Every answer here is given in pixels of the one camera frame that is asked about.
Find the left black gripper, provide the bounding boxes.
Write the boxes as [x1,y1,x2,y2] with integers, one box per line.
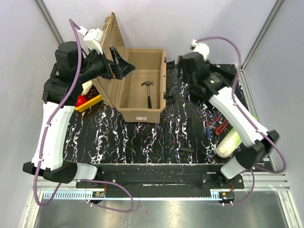
[75,46,136,84]

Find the black handled claw hammer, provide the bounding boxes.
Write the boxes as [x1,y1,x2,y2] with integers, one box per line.
[141,81,154,109]

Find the tan plastic tool box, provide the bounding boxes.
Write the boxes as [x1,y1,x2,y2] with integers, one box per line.
[92,12,167,123]

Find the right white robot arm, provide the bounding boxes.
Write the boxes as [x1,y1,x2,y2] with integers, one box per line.
[178,39,279,188]

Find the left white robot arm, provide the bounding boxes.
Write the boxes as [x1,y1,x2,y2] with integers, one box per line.
[22,27,135,188]

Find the dark purple grape bunch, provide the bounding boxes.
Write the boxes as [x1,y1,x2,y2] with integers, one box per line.
[85,85,100,100]

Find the yellow plastic fruit tray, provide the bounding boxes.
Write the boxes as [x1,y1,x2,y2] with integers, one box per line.
[74,95,102,112]

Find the green white leek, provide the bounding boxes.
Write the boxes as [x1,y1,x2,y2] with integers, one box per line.
[81,81,93,95]

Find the red tomato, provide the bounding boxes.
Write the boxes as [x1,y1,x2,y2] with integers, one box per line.
[76,95,88,107]

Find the red black utility knife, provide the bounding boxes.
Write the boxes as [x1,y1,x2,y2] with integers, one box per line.
[215,119,229,136]

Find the short black cylinder bit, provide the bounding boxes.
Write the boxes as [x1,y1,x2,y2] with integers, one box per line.
[180,148,194,153]

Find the napa cabbage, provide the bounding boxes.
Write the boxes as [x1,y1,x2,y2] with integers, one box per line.
[216,114,258,158]

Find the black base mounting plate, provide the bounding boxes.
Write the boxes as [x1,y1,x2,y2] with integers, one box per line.
[75,162,245,200]

